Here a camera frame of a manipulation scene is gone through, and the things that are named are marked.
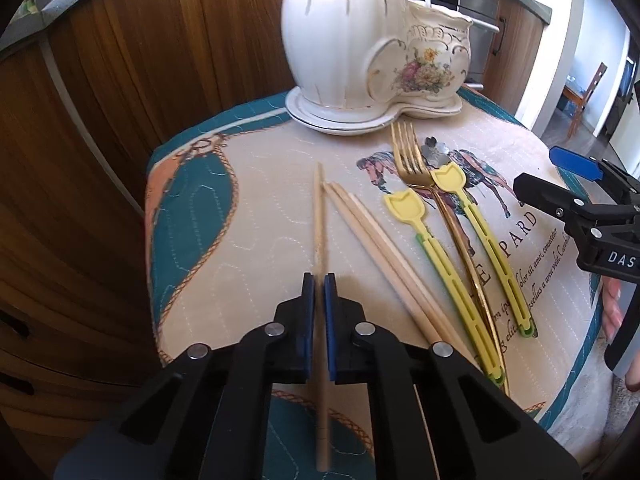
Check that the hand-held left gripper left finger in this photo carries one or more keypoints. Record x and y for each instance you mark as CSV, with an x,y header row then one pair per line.
x,y
308,320

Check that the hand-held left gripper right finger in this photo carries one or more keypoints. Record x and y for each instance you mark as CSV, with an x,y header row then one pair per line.
x,y
331,320

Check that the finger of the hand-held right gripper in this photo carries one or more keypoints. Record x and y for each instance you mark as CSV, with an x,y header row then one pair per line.
x,y
545,192
575,162

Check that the wooden chopstick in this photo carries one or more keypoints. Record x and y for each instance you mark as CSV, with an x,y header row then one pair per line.
x,y
357,235
320,220
369,235
381,235

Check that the yellow plastic spoon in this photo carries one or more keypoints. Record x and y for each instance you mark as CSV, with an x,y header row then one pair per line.
x,y
402,207
450,180

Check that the silver flower-shaped spoon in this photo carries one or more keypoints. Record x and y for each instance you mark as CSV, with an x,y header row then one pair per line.
x,y
433,149

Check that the gold metal fork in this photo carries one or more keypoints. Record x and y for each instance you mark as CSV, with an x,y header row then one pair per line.
x,y
412,170

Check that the white floral ceramic utensil holder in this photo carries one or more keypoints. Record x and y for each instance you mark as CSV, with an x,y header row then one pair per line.
x,y
340,35

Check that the person's right hand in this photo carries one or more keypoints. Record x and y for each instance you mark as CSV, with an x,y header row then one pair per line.
x,y
612,310

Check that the wooden chair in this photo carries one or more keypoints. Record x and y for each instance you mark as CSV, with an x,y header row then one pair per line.
x,y
597,85

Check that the narrow wooden cabinet door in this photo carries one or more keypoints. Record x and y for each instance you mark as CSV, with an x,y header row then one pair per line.
x,y
520,60

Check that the printed quilted table mat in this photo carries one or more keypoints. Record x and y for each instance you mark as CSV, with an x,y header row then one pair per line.
x,y
240,220

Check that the grey fluffy rug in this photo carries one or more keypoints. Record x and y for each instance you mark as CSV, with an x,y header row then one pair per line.
x,y
595,410

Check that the grey speckled countertop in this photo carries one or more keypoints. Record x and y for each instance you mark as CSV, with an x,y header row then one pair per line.
x,y
530,2

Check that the white ceramic saucer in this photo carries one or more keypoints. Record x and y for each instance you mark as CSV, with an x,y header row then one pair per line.
x,y
325,125

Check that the wooden base cabinet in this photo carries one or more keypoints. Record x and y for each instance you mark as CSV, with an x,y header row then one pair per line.
x,y
125,85

